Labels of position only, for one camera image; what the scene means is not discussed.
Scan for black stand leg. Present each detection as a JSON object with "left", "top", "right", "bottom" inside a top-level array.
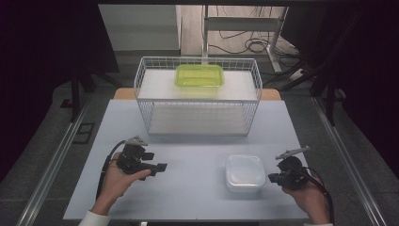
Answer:
[{"left": 69, "top": 71, "right": 97, "bottom": 122}]

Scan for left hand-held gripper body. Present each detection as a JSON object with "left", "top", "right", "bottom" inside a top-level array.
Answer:
[{"left": 116, "top": 135, "right": 152, "bottom": 175}]

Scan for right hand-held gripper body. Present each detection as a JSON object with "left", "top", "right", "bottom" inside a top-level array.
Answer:
[{"left": 275, "top": 145, "right": 311, "bottom": 190}]

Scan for person's right hand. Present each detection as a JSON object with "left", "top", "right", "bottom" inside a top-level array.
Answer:
[{"left": 281, "top": 175, "right": 331, "bottom": 226}]

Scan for person's left hand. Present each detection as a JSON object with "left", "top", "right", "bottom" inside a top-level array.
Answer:
[{"left": 90, "top": 152, "right": 152, "bottom": 217}]

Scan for white wire basket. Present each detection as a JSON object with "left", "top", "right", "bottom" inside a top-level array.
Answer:
[{"left": 134, "top": 56, "right": 263, "bottom": 137}]

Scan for wooden table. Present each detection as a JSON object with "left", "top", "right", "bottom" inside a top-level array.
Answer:
[{"left": 113, "top": 87, "right": 282, "bottom": 102}]

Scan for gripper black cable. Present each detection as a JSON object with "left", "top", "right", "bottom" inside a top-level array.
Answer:
[
  {"left": 95, "top": 139, "right": 127, "bottom": 201},
  {"left": 299, "top": 167, "right": 335, "bottom": 226}
]

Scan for white metal desk frame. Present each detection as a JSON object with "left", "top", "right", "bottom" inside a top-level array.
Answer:
[{"left": 201, "top": 5, "right": 290, "bottom": 73}]

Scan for black stand legs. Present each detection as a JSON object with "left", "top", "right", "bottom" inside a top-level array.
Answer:
[{"left": 263, "top": 59, "right": 347, "bottom": 127}]

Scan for green plastic container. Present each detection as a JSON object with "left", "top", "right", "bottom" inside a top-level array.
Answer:
[{"left": 174, "top": 63, "right": 226, "bottom": 95}]

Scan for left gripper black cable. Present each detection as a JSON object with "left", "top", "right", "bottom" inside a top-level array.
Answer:
[{"left": 95, "top": 139, "right": 127, "bottom": 201}]

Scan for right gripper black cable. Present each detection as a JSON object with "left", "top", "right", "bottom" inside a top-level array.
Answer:
[{"left": 299, "top": 167, "right": 335, "bottom": 226}]

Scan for person's left white sleeve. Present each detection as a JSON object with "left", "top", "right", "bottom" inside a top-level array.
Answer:
[{"left": 77, "top": 209, "right": 112, "bottom": 226}]

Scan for clear white plastic container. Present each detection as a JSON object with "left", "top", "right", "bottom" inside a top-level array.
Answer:
[{"left": 224, "top": 153, "right": 267, "bottom": 193}]

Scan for metal floor rail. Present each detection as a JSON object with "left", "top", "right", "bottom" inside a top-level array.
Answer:
[
  {"left": 16, "top": 93, "right": 92, "bottom": 226},
  {"left": 311, "top": 95, "right": 388, "bottom": 226}
]

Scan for white cabinet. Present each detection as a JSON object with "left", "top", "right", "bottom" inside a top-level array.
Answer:
[{"left": 98, "top": 4, "right": 184, "bottom": 58}]

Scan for black floor cables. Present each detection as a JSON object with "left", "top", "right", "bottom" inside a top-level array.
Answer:
[{"left": 208, "top": 6, "right": 300, "bottom": 58}]

